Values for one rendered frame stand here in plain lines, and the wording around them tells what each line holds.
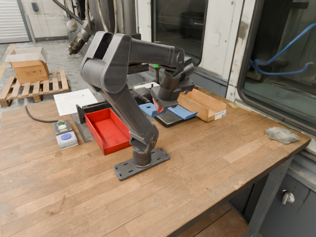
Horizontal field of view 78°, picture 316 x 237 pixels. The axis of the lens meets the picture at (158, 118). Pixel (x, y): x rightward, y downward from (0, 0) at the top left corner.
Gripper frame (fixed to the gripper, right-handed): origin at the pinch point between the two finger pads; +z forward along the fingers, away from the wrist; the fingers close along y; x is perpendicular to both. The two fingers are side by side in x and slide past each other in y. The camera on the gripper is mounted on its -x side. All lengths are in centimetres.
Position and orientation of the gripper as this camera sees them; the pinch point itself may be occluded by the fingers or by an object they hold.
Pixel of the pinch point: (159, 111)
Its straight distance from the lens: 78.4
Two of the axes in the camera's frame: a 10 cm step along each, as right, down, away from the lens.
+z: -2.2, 6.1, 7.6
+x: -8.6, 2.4, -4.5
